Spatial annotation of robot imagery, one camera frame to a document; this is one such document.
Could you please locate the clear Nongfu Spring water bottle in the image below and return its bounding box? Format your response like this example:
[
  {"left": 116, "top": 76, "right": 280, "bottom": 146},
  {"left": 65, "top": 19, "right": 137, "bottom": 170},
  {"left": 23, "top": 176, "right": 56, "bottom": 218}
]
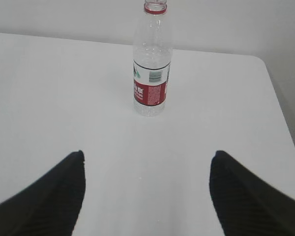
[{"left": 133, "top": 0, "right": 173, "bottom": 117}]

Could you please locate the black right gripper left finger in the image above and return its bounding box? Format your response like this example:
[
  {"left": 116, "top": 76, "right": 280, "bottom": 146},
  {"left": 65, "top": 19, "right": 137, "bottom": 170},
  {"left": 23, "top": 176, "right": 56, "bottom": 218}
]
[{"left": 0, "top": 150, "right": 86, "bottom": 236}]

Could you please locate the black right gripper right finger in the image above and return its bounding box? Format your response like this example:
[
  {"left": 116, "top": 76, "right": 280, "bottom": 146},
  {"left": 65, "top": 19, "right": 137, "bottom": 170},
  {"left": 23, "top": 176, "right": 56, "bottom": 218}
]
[{"left": 209, "top": 150, "right": 295, "bottom": 236}]

